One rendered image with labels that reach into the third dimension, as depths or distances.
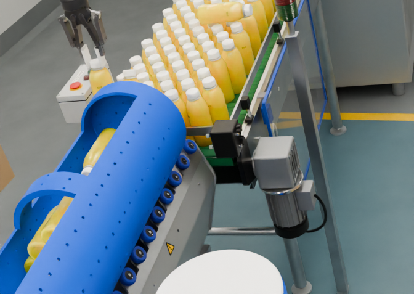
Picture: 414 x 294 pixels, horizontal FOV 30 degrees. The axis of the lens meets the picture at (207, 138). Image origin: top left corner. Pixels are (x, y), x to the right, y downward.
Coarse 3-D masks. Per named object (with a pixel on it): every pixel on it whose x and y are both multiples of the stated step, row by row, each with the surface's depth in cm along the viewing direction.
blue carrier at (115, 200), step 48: (96, 96) 206; (144, 96) 201; (144, 144) 190; (48, 192) 172; (96, 192) 172; (144, 192) 184; (48, 240) 158; (96, 240) 164; (0, 288) 174; (48, 288) 150; (96, 288) 160
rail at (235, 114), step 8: (272, 24) 273; (272, 32) 273; (264, 40) 264; (264, 48) 262; (256, 64) 253; (256, 72) 252; (248, 80) 244; (248, 88) 243; (240, 96) 236; (240, 104) 235; (232, 112) 230
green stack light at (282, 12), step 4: (288, 4) 228; (292, 4) 228; (296, 4) 230; (276, 8) 230; (280, 8) 229; (284, 8) 228; (288, 8) 228; (292, 8) 229; (296, 8) 230; (280, 12) 230; (284, 12) 229; (288, 12) 229; (292, 12) 229; (296, 12) 231; (280, 16) 230; (284, 16) 230; (288, 16) 229; (292, 16) 230; (296, 16) 231; (284, 20) 231
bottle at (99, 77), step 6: (90, 72) 230; (96, 72) 228; (102, 72) 228; (108, 72) 230; (90, 78) 230; (96, 78) 228; (102, 78) 228; (108, 78) 230; (96, 84) 229; (102, 84) 229; (96, 90) 230
